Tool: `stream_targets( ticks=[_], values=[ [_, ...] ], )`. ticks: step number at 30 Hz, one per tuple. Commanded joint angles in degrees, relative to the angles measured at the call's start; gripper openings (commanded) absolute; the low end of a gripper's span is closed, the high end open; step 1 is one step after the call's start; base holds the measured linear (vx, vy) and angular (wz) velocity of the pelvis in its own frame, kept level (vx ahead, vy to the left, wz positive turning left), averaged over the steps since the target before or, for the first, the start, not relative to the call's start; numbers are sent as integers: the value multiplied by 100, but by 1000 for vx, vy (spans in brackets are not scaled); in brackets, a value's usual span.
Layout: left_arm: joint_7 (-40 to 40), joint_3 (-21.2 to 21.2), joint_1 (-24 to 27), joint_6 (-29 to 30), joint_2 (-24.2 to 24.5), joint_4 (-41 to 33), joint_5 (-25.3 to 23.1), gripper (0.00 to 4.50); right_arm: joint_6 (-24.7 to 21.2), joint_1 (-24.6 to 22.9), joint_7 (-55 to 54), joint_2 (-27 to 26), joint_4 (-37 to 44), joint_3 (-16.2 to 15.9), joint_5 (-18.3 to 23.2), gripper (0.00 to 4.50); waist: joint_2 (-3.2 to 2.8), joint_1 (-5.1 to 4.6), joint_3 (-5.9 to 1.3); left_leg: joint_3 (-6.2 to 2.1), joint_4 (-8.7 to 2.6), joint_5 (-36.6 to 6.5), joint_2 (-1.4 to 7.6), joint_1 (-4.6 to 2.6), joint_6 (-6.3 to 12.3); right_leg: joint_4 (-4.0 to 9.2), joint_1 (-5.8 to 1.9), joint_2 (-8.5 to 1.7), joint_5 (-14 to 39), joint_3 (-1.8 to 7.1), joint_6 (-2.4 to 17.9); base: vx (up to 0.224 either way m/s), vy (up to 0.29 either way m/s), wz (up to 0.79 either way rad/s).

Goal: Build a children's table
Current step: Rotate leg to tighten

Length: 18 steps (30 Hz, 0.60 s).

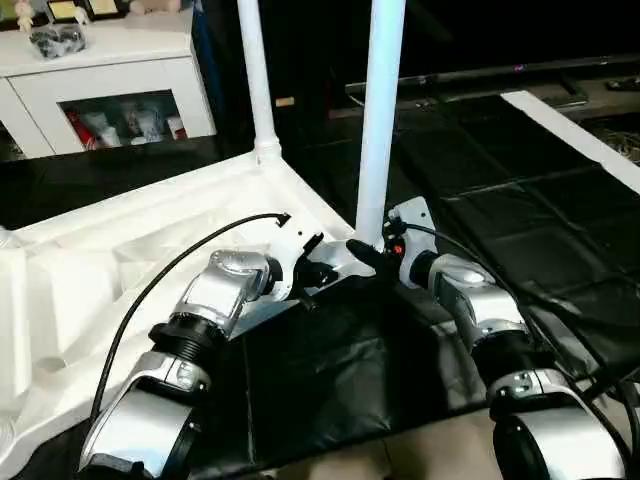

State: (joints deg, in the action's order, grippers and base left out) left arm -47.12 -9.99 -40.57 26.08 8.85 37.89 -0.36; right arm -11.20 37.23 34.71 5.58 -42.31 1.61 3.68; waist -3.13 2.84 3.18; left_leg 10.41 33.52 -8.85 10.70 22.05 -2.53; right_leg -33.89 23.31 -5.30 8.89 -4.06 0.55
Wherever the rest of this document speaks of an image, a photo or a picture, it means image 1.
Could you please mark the white glass-door cabinet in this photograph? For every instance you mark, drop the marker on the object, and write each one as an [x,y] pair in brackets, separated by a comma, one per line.
[100,70]

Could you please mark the dark framed gold plaque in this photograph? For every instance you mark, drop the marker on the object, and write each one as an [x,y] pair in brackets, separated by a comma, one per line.
[62,9]
[102,7]

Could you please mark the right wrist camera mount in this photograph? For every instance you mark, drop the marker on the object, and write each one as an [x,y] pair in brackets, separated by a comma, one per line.
[415,220]

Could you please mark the brown straw bundle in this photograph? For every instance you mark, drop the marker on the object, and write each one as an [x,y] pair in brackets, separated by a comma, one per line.
[622,142]

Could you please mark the white plastic table top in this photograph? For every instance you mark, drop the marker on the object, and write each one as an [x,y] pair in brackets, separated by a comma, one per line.
[100,260]

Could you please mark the black remote control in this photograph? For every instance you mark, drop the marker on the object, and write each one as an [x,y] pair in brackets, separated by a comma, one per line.
[625,85]

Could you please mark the red labelled package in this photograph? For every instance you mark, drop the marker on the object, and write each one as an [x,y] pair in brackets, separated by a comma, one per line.
[80,130]

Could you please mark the black work mat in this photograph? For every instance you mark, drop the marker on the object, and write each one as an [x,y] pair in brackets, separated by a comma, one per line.
[500,200]

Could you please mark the small tan label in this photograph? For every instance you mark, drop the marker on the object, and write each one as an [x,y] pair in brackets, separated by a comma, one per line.
[285,101]

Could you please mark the white flat strip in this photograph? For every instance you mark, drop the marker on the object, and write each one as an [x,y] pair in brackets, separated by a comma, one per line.
[575,135]

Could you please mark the black metal rail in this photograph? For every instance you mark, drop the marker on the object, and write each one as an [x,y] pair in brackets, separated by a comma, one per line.
[475,75]

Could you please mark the small white doll figurine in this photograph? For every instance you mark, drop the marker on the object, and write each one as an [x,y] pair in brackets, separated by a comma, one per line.
[22,12]
[81,15]

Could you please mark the white plastic table leg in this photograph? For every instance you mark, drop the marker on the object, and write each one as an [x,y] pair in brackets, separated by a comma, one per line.
[382,100]
[257,75]

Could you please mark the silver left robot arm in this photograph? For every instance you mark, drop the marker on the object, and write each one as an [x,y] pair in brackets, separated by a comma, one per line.
[220,295]

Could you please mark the white canister red base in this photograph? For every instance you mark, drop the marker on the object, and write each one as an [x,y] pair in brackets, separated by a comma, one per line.
[175,127]

